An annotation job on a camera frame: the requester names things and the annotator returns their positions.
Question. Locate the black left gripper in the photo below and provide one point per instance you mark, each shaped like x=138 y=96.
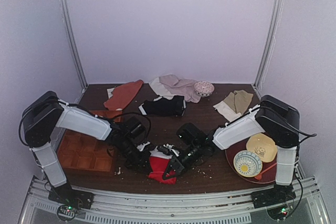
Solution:
x=142 y=163

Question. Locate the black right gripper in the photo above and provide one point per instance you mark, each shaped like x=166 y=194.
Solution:
x=178 y=163

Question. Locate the red white underwear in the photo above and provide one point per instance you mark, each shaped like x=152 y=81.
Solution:
x=159 y=162

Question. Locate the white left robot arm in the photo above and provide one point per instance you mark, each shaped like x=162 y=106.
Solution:
x=48 y=112

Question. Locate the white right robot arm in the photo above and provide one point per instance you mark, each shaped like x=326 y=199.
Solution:
x=271 y=116

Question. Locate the black white underwear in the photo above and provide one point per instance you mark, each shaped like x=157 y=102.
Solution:
x=164 y=107

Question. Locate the rust orange underwear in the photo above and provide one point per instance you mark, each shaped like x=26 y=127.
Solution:
x=121 y=96

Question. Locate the mauve white underwear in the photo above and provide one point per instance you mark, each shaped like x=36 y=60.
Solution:
x=170 y=85

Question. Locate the beige white underwear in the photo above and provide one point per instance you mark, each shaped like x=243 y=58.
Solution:
x=234 y=105

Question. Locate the wooden compartment tray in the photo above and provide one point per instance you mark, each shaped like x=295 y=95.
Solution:
x=81 y=154

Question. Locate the blue yellow patterned bowl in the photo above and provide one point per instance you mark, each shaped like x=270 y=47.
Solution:
x=247 y=164

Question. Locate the red dotted white bowl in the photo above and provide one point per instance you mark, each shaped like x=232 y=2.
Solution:
x=204 y=88

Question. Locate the orange plastic spoon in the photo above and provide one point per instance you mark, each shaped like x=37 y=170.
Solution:
x=259 y=176

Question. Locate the yellow square panda plate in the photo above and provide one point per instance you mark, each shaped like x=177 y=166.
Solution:
x=263 y=146

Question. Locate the left circuit board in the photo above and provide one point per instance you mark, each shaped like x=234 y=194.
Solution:
x=66 y=213

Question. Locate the circuit board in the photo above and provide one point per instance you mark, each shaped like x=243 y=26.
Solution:
x=279 y=213
x=66 y=213

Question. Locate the round red tray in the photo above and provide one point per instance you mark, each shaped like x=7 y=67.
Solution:
x=267 y=178

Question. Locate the right circuit board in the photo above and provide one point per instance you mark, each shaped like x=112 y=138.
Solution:
x=279 y=213

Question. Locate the front aluminium rail frame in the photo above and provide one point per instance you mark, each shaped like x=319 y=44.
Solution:
x=227 y=207

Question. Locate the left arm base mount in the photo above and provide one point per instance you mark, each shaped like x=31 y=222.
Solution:
x=68 y=196

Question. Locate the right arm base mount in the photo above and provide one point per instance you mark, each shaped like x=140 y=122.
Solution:
x=272 y=196

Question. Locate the left aluminium corner post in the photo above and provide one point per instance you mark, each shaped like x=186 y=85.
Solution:
x=72 y=43

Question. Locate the aluminium corner post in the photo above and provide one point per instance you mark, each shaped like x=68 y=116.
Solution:
x=72 y=43
x=269 y=44

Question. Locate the right aluminium corner post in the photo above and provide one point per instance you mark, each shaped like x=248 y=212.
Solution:
x=269 y=44

